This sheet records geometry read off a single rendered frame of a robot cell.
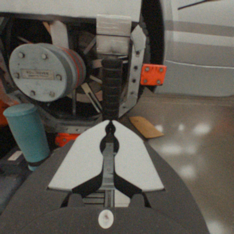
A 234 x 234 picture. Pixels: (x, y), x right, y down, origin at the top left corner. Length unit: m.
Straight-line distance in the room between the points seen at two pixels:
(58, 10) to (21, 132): 0.35
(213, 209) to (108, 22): 1.22
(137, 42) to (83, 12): 0.22
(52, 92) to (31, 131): 0.19
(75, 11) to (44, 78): 0.15
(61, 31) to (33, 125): 0.31
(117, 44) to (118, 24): 0.02
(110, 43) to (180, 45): 0.47
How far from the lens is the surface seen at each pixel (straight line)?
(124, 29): 0.20
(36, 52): 0.32
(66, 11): 0.25
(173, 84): 0.65
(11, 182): 0.70
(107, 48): 0.20
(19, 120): 0.44
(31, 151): 0.50
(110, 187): 0.89
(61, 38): 0.45
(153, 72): 0.44
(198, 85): 0.72
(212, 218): 1.17
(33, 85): 0.34
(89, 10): 0.24
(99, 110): 0.58
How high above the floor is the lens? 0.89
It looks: 28 degrees down
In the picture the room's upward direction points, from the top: 4 degrees clockwise
